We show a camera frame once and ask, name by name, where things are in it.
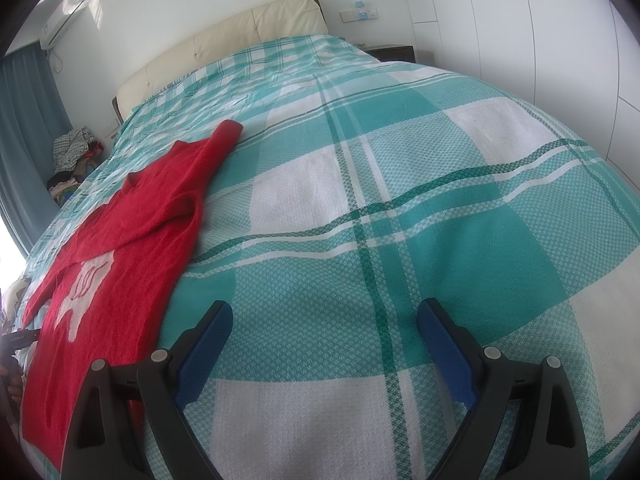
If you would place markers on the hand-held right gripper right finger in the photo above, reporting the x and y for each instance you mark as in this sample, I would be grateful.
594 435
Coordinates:
442 350

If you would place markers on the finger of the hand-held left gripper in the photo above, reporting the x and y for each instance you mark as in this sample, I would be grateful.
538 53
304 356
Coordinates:
22 336

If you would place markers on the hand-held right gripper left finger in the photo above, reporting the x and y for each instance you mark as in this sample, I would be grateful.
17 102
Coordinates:
205 350

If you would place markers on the red knit sweater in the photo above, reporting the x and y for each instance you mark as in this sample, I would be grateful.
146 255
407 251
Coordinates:
130 240

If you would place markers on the pile of clothes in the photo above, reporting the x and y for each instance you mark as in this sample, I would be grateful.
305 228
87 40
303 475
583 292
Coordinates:
75 160

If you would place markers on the person's left hand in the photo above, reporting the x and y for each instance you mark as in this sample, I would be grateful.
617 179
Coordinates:
12 382

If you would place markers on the patterned pillow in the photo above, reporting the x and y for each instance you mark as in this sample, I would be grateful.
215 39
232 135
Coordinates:
15 300

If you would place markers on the teal plaid bed blanket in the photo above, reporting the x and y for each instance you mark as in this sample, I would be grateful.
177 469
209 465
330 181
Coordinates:
400 220

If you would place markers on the blue curtain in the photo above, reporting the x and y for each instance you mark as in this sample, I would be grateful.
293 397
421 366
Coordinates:
30 125

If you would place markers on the dark wooden nightstand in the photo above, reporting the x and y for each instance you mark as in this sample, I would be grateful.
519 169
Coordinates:
392 53

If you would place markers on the cream padded headboard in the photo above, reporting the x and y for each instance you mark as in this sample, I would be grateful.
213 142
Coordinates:
225 40

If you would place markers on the white wardrobe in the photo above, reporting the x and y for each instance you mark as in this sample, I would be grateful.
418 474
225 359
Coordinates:
525 35

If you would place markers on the white air conditioner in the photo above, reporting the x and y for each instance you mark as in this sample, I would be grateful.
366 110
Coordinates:
67 7

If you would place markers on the white wall switch panel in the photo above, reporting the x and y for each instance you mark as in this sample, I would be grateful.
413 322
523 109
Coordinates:
359 11

